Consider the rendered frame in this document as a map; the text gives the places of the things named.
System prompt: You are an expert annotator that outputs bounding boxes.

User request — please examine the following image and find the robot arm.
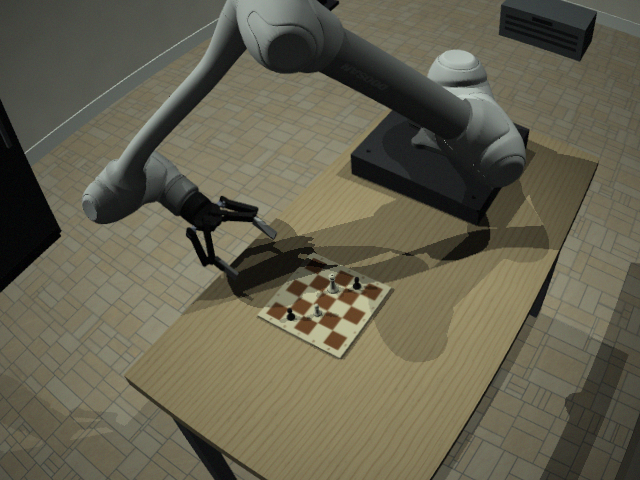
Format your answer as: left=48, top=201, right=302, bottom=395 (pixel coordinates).
left=82, top=0, right=526, bottom=224

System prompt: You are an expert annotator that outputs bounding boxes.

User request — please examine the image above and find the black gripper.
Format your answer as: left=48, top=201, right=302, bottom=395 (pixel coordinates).
left=180, top=192, right=277, bottom=281

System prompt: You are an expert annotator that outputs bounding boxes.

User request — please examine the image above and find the brown and cream chessboard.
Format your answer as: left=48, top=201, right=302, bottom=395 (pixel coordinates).
left=257, top=252, right=392, bottom=359

